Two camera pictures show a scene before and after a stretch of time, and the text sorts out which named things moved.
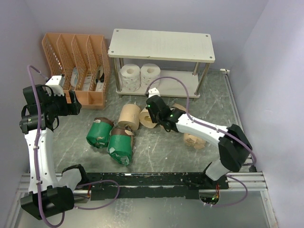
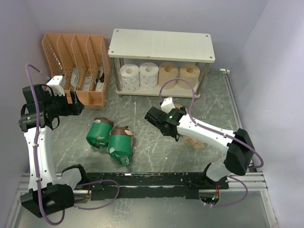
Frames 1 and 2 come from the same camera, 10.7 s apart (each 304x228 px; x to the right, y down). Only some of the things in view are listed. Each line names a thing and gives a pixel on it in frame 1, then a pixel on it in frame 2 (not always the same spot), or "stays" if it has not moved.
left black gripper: x=72 y=108 stays
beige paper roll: x=146 y=119 → x=190 y=72
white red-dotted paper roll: x=130 y=77 stays
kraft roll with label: x=179 y=106 stays
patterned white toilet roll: x=150 y=72 stays
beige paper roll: x=130 y=116 → x=167 y=71
